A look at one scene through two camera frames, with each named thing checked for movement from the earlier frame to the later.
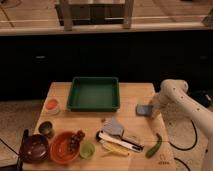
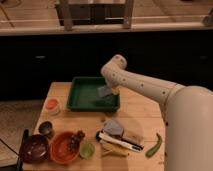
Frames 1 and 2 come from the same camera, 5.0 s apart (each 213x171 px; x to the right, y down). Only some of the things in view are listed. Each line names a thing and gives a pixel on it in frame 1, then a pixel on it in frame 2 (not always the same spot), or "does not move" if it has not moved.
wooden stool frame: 94,14 does not move
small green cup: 86,150 does not move
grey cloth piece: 112,126 does not move
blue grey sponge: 144,110 → 104,91
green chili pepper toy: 151,151 does not move
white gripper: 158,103 → 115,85
